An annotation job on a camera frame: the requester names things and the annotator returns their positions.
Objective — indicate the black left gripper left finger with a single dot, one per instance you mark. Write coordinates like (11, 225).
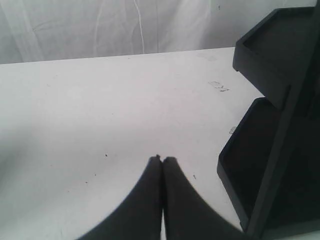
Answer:
(139, 216)

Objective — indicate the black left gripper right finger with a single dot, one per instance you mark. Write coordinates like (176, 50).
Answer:
(186, 215)

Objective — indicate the black metal shelf rack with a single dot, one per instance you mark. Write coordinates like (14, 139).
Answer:
(270, 166)

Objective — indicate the white backdrop curtain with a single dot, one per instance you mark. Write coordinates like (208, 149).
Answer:
(43, 30)

